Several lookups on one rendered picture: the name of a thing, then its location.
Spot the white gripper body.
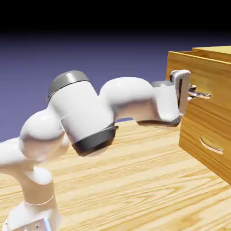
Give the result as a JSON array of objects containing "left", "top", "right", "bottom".
[{"left": 169, "top": 69, "right": 191, "bottom": 116}]

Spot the curved silver drawer handle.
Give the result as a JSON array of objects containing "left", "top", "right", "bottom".
[
  {"left": 199, "top": 134, "right": 225, "bottom": 155},
  {"left": 187, "top": 90, "right": 212, "bottom": 100}
]

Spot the light wood drawer front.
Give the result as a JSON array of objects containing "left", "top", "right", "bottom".
[
  {"left": 178, "top": 103, "right": 231, "bottom": 186},
  {"left": 166, "top": 51, "right": 231, "bottom": 125}
]

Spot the light wood cabinet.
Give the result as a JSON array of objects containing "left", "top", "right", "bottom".
[{"left": 166, "top": 45, "right": 231, "bottom": 186}]

